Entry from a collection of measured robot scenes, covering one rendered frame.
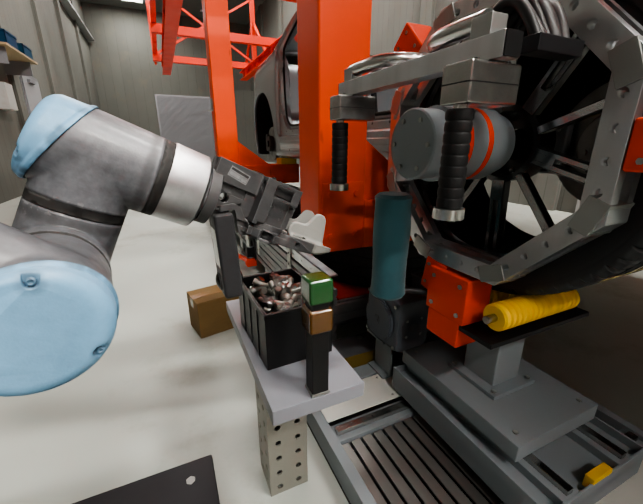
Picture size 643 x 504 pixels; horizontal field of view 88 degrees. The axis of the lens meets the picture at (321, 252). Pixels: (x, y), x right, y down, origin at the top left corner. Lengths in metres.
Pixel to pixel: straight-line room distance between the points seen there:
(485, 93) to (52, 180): 0.49
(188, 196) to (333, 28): 0.75
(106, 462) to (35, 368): 0.98
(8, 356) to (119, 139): 0.22
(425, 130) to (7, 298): 0.59
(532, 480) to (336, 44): 1.14
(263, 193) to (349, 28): 0.72
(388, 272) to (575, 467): 0.61
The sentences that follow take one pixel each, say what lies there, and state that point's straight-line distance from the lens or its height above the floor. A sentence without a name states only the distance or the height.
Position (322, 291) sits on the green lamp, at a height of 0.64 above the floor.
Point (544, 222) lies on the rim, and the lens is 0.80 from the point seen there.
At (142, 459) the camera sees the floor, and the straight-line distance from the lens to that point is 1.22.
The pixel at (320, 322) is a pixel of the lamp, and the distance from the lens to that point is 0.52.
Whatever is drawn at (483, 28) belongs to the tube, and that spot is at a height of 0.99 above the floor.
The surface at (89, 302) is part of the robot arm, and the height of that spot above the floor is 0.75.
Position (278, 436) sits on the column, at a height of 0.18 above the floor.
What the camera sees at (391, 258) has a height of 0.59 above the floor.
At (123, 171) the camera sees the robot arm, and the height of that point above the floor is 0.83.
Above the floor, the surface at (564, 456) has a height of 0.15.
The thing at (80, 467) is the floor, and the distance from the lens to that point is 1.28.
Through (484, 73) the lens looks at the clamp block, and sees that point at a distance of 0.51.
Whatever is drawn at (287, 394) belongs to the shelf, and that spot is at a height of 0.45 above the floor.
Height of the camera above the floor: 0.85
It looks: 18 degrees down
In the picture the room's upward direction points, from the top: straight up
